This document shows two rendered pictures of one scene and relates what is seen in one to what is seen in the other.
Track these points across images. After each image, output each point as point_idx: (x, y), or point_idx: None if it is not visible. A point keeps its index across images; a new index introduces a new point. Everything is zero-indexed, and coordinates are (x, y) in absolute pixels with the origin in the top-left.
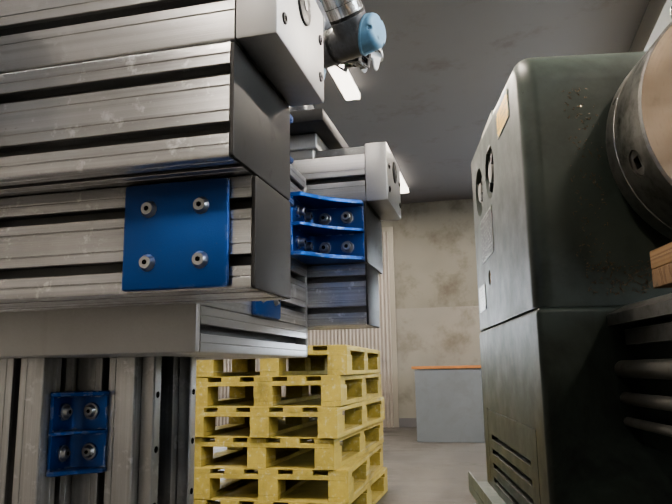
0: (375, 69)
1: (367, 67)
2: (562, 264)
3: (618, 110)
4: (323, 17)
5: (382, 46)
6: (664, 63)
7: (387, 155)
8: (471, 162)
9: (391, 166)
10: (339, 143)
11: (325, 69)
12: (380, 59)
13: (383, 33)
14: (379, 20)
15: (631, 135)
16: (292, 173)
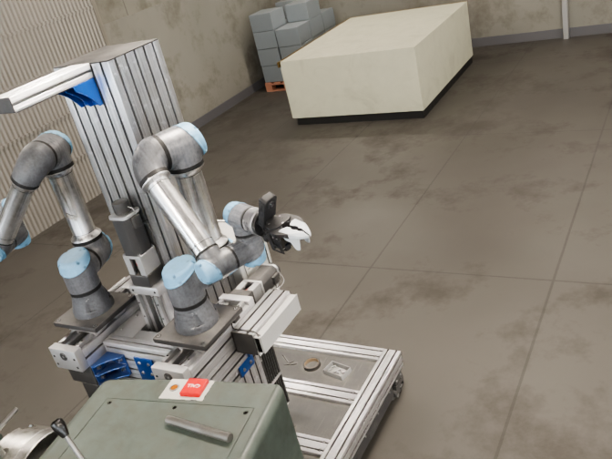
0: (297, 249)
1: (282, 253)
2: None
3: None
4: (236, 227)
5: (209, 283)
6: None
7: (153, 372)
8: (272, 384)
9: (162, 375)
10: (178, 346)
11: (247, 263)
12: (297, 241)
13: (203, 276)
14: (198, 268)
15: None
16: (163, 354)
